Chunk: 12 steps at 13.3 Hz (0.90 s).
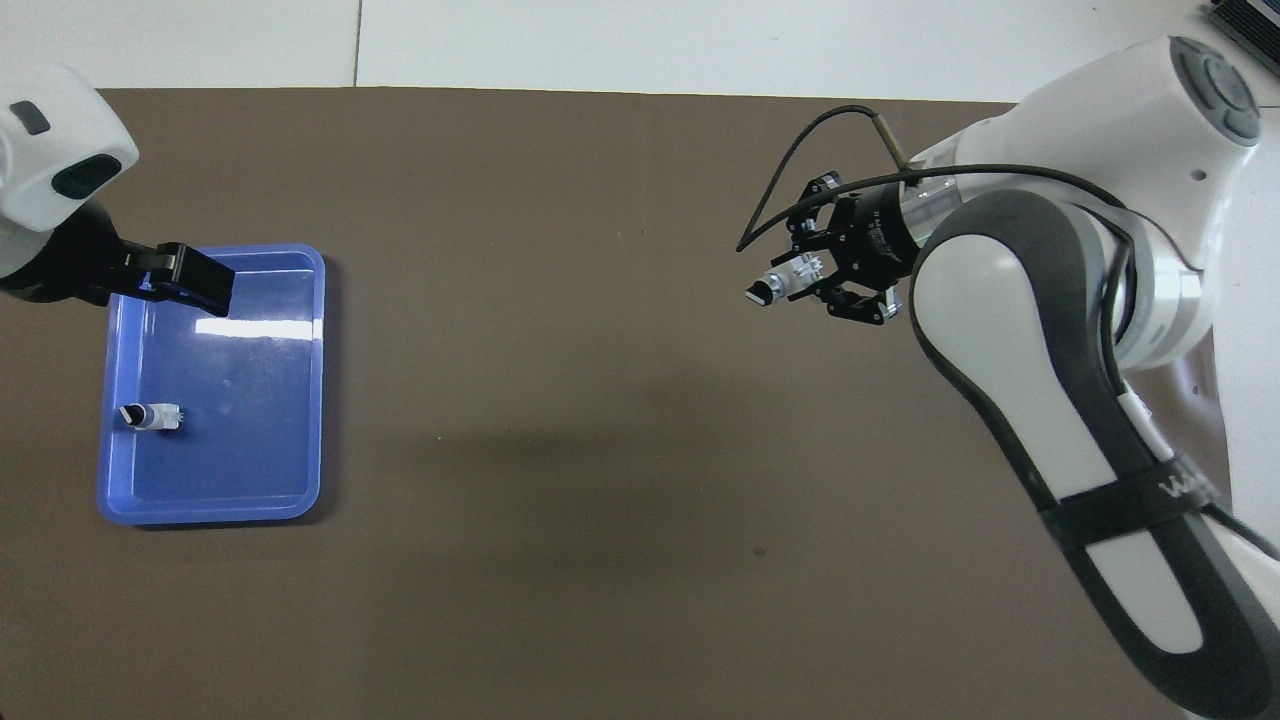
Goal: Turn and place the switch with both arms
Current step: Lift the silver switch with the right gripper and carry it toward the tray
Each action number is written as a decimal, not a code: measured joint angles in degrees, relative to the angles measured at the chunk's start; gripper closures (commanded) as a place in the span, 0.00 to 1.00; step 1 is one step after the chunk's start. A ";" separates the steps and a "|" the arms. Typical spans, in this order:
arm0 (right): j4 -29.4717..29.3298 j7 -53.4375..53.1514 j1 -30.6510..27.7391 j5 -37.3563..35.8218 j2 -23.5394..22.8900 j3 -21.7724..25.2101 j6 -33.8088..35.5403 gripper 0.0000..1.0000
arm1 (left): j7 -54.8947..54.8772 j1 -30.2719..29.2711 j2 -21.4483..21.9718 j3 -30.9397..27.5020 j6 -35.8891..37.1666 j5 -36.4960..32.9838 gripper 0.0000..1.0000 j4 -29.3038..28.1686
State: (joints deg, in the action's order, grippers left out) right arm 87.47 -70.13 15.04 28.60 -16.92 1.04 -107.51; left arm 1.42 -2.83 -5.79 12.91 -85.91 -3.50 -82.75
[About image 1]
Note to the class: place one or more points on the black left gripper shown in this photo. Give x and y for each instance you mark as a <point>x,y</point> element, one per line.
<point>70,265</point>

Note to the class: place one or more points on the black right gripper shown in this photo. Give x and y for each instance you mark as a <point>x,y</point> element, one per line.
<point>870,240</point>

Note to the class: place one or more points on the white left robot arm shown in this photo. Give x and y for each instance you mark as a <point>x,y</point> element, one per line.
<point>50,150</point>

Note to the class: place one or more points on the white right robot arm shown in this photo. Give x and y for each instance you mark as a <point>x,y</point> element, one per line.
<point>1000,300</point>

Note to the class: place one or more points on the blue plastic tray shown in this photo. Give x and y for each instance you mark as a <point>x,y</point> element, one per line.
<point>250,440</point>

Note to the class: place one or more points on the brown table mat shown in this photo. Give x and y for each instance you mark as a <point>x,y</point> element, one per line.
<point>500,400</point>

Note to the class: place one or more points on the dark ribbed device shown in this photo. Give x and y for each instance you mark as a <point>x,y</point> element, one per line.
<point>1250,20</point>

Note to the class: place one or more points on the white rotary switch green base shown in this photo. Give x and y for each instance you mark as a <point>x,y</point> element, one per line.
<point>155,417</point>

